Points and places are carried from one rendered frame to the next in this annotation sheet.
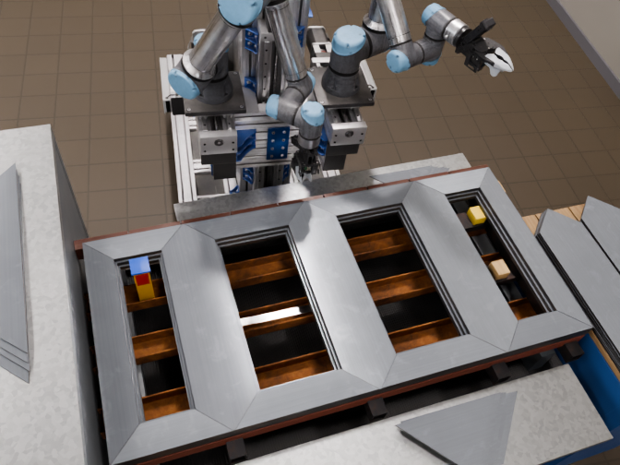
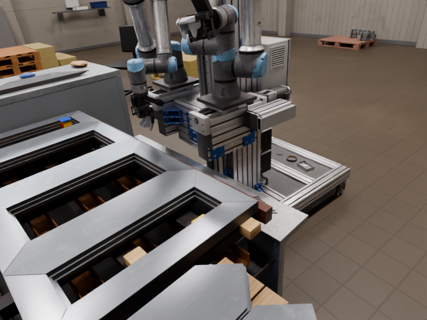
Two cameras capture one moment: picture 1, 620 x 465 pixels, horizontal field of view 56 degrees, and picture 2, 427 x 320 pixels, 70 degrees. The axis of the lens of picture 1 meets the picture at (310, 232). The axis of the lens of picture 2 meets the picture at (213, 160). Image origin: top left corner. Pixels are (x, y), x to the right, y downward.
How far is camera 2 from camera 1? 2.20 m
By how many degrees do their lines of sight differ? 57
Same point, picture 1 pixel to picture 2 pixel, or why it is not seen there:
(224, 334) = (24, 150)
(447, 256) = (117, 206)
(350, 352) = (8, 189)
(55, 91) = not seen: hidden behind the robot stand
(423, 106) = not seen: outside the picture
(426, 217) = (158, 185)
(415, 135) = (409, 260)
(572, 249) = (187, 306)
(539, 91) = not seen: outside the picture
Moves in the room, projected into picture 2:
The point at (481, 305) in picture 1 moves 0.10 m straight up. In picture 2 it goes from (63, 240) to (52, 216)
